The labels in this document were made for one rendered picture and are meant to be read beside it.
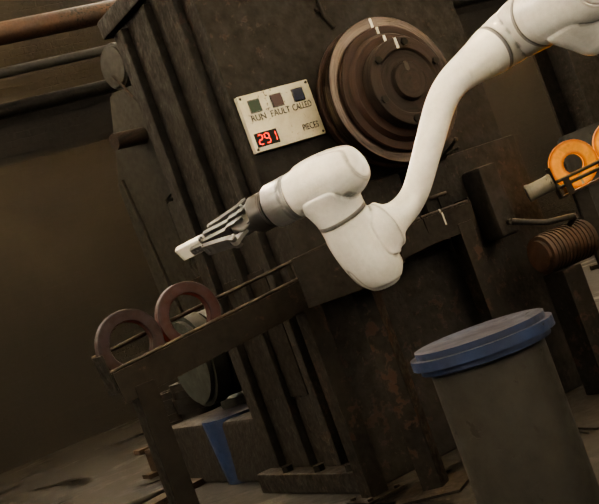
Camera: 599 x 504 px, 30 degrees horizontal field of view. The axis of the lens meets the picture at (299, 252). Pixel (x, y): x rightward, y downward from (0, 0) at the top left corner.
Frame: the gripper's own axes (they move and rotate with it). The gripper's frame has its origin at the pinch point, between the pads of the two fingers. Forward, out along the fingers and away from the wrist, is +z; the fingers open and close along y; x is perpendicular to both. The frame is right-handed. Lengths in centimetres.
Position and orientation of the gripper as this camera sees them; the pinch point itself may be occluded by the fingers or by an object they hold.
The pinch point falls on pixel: (192, 247)
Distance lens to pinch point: 225.8
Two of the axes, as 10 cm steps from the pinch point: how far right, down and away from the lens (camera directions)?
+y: 1.3, -6.6, 7.4
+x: -6.0, -6.5, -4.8
